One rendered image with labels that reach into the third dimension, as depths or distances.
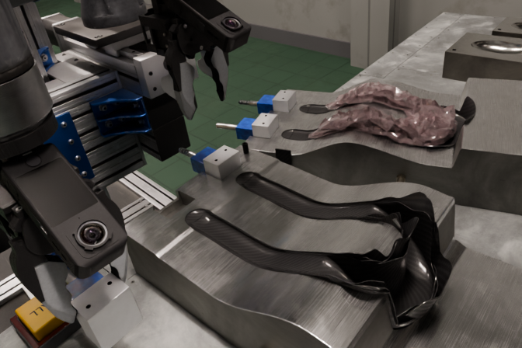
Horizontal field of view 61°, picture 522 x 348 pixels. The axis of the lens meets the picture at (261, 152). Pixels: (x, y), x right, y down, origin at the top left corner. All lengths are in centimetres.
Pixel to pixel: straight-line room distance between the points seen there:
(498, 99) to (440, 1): 218
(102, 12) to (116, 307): 74
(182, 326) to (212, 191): 20
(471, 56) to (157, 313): 90
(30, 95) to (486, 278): 52
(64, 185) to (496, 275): 49
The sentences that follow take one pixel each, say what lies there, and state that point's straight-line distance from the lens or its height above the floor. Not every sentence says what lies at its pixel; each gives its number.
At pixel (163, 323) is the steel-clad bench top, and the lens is 65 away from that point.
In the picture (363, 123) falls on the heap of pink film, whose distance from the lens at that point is 79.
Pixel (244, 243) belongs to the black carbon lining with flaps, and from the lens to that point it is 61.
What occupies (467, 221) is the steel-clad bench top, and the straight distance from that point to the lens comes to 77.
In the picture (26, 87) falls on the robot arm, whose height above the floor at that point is 118.
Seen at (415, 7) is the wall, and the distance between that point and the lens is 312.
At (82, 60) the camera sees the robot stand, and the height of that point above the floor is 95.
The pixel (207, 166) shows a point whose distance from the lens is 72.
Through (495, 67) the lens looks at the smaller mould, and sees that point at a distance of 117.
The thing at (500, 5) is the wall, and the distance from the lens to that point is 291.
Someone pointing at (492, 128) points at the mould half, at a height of 91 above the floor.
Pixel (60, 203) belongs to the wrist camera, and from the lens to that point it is 38.
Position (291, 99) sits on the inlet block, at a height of 88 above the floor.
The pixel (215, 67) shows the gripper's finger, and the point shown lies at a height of 106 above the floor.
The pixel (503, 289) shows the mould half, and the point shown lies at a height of 86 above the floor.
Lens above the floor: 130
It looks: 33 degrees down
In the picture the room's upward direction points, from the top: 8 degrees counter-clockwise
